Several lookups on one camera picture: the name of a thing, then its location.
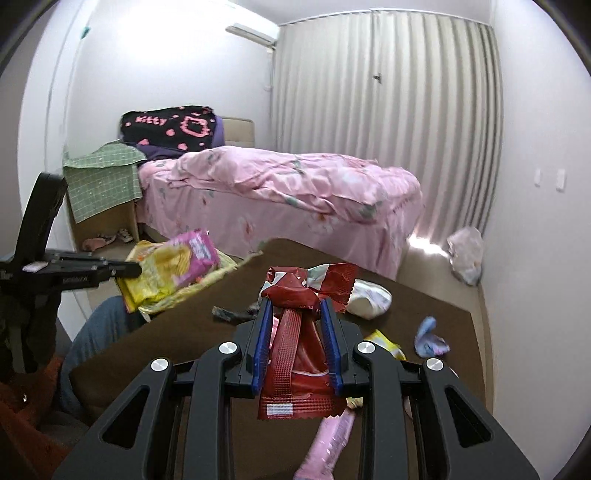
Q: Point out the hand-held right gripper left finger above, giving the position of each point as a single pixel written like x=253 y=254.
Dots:
x=262 y=344

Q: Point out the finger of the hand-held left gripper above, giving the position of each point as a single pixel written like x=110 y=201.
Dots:
x=92 y=270

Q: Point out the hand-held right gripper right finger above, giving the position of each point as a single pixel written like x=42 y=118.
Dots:
x=331 y=344

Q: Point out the yellow packet with red print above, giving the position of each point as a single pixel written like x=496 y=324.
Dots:
x=387 y=345

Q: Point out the red snack wrapper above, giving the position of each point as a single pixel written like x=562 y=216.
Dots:
x=295 y=295

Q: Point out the yellow pink snack packet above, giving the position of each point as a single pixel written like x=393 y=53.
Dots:
x=171 y=265

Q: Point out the pink wrapper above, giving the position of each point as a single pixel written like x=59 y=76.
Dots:
x=330 y=438

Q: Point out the blue wrapper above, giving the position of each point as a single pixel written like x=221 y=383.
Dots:
x=431 y=339

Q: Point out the pink slippers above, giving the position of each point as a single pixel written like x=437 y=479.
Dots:
x=94 y=243

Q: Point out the dark crumpled wrapper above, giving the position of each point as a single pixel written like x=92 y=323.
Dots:
x=233 y=314

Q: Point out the white shoes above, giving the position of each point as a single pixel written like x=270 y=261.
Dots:
x=124 y=235

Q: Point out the white rounded pouch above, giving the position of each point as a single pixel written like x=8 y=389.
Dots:
x=369 y=300

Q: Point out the cardboard box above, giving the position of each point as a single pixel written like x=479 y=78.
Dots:
x=124 y=217

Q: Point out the person's leg in jeans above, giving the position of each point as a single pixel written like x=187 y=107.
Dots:
x=94 y=332

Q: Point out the green checked cloth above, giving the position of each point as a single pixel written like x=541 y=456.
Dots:
x=101 y=180

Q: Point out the bed with pink floral sheet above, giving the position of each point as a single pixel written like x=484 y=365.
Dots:
x=277 y=217

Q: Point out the black Hello Kitty pillow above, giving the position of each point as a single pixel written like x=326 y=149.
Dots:
x=166 y=127

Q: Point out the white plastic bag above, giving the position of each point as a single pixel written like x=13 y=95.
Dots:
x=466 y=254

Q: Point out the pink floral duvet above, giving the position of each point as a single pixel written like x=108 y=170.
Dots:
x=295 y=180

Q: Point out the fuzzy brown garment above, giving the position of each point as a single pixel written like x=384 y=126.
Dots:
x=27 y=429

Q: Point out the beige headboard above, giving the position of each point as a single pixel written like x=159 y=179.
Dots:
x=238 y=131

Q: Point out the pleated white curtain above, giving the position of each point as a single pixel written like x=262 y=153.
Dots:
x=392 y=115

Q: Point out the black curtain clip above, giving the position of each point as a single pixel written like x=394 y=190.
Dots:
x=378 y=78

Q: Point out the white air conditioner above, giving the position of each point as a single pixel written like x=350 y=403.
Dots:
x=253 y=32

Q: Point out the white wall outlet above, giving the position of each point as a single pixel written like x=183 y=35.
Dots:
x=561 y=180

